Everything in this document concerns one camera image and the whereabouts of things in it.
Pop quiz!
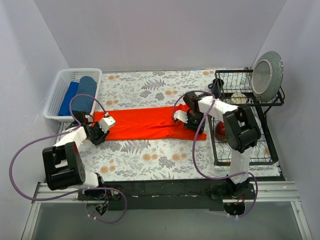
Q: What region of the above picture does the orange t shirt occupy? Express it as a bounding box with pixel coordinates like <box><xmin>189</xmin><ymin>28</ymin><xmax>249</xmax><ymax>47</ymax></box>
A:
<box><xmin>106</xmin><ymin>104</ymin><xmax>196</xmax><ymax>141</ymax></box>

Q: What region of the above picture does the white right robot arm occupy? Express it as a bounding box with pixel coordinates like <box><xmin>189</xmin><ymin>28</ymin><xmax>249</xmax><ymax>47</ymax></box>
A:
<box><xmin>182</xmin><ymin>91</ymin><xmax>261</xmax><ymax>199</ymax></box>

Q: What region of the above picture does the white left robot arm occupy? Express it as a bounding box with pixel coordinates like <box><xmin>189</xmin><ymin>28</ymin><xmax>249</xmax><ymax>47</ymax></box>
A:
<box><xmin>42</xmin><ymin>111</ymin><xmax>116</xmax><ymax>200</ymax></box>

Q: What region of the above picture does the red bowl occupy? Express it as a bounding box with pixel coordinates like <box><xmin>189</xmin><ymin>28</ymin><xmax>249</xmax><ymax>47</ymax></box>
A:
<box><xmin>215</xmin><ymin>121</ymin><xmax>226</xmax><ymax>141</ymax></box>

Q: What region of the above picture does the royal blue rolled shirt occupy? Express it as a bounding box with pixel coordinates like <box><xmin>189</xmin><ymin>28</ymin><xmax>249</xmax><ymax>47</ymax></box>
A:
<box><xmin>57</xmin><ymin>81</ymin><xmax>79</xmax><ymax>116</ymax></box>

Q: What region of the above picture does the black cup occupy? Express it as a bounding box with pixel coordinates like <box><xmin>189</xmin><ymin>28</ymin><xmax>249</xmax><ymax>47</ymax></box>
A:
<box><xmin>208</xmin><ymin>78</ymin><xmax>224</xmax><ymax>93</ymax></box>

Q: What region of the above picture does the grey blue rolled shirt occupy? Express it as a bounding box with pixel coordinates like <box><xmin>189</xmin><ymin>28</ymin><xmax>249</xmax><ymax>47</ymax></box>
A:
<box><xmin>71</xmin><ymin>76</ymin><xmax>97</xmax><ymax>114</ymax></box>

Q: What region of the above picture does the white plastic basket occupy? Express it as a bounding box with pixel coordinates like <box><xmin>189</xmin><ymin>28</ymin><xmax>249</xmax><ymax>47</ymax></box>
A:
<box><xmin>43</xmin><ymin>68</ymin><xmax>102</xmax><ymax>122</ymax></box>

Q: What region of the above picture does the grey patterned plate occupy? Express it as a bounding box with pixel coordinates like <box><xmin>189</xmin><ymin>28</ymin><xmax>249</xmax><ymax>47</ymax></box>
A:
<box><xmin>250</xmin><ymin>51</ymin><xmax>284</xmax><ymax>103</ymax></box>

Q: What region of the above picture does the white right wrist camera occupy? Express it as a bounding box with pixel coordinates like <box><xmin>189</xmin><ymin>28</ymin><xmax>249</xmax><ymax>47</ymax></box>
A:
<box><xmin>173</xmin><ymin>110</ymin><xmax>188</xmax><ymax>124</ymax></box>

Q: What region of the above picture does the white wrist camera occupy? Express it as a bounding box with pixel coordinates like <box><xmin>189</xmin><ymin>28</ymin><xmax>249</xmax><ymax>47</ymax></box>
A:
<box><xmin>98</xmin><ymin>116</ymin><xmax>116</xmax><ymax>133</ymax></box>
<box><xmin>173</xmin><ymin>110</ymin><xmax>188</xmax><ymax>124</ymax></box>

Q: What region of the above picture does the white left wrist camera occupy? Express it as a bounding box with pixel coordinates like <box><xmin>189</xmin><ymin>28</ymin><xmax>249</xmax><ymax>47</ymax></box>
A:
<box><xmin>98</xmin><ymin>116</ymin><xmax>116</xmax><ymax>133</ymax></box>

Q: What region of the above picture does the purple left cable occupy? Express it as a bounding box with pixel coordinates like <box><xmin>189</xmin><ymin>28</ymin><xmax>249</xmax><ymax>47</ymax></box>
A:
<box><xmin>9</xmin><ymin>94</ymin><xmax>128</xmax><ymax>224</ymax></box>

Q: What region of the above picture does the black wire dish rack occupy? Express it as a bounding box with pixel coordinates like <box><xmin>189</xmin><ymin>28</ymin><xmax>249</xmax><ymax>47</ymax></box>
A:
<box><xmin>213</xmin><ymin>67</ymin><xmax>285</xmax><ymax>166</ymax></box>

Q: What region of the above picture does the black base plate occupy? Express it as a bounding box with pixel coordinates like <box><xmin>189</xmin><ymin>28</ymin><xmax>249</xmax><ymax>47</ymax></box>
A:
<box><xmin>77</xmin><ymin>179</ymin><xmax>256</xmax><ymax>211</ymax></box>

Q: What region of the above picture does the aluminium frame rail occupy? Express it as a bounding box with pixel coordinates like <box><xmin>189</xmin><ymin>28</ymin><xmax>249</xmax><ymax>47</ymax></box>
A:
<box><xmin>22</xmin><ymin>181</ymin><xmax>312</xmax><ymax>240</ymax></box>

